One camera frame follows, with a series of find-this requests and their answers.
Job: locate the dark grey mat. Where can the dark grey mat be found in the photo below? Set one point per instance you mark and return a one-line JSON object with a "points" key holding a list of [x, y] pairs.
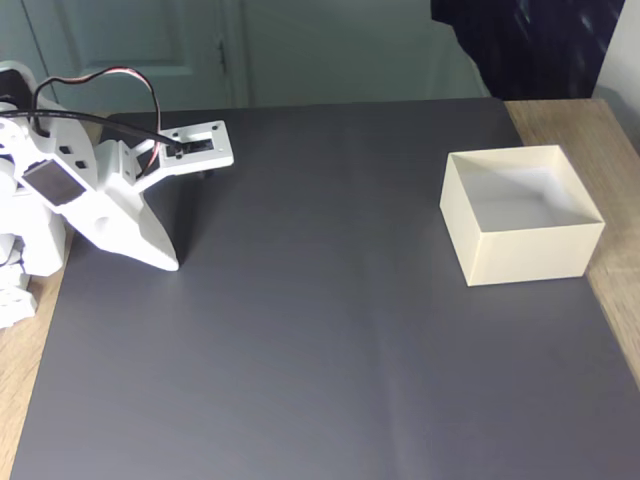
{"points": [[300, 390]]}

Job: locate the black cloth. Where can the black cloth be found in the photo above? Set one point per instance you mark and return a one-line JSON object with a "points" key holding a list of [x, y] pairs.
{"points": [[535, 45]]}

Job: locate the white open box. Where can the white open box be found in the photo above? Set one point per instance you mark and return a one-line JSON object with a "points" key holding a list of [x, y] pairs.
{"points": [[530, 252]]}

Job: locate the pale green door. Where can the pale green door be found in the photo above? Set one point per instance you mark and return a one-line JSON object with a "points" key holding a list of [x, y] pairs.
{"points": [[140, 35]]}

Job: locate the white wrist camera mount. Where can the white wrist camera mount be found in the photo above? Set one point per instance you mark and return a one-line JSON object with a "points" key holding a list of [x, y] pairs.
{"points": [[200, 159]]}

